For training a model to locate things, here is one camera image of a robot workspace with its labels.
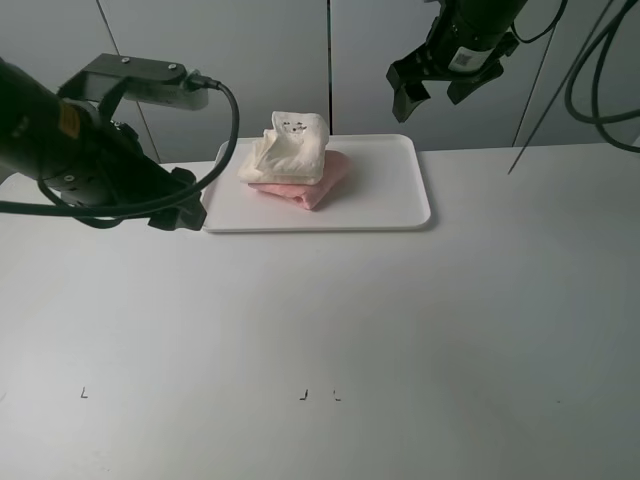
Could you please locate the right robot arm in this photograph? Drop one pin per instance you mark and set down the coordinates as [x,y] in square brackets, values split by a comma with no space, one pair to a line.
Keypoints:
[464,48]

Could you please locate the white rectangular plastic tray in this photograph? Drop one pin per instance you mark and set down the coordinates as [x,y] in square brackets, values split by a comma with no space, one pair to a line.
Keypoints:
[383,191]

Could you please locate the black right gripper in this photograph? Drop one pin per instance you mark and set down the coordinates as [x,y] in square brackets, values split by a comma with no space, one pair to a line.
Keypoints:
[464,48]

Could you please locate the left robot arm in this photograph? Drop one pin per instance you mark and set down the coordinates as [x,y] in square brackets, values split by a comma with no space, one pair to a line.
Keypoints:
[31,142]

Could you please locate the cream white towel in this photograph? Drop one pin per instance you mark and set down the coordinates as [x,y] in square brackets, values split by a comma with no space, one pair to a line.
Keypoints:
[291,152]

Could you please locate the pink towel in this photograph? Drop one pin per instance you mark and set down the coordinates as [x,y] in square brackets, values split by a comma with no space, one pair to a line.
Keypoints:
[336,168]

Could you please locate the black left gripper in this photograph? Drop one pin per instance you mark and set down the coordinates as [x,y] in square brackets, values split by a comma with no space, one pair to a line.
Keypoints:
[108,168]

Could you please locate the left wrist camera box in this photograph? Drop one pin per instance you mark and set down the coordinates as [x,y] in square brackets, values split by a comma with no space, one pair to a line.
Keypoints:
[109,79]

